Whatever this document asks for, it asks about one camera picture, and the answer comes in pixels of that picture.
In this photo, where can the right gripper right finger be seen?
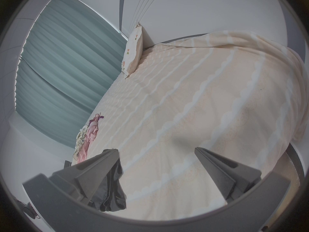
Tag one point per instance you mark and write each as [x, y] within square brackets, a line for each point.
[229, 177]

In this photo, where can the blue-green curtain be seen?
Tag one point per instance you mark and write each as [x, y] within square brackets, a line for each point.
[72, 45]
[48, 105]

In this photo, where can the pile of clothes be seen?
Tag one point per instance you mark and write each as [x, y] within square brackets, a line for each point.
[90, 134]

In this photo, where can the white printed pillow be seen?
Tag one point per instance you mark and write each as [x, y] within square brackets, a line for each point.
[131, 52]

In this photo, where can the black T-shirt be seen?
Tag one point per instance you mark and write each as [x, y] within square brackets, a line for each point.
[113, 190]

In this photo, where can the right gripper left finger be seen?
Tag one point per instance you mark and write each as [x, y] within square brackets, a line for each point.
[84, 180]

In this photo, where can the bed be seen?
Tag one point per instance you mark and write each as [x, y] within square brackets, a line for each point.
[205, 105]

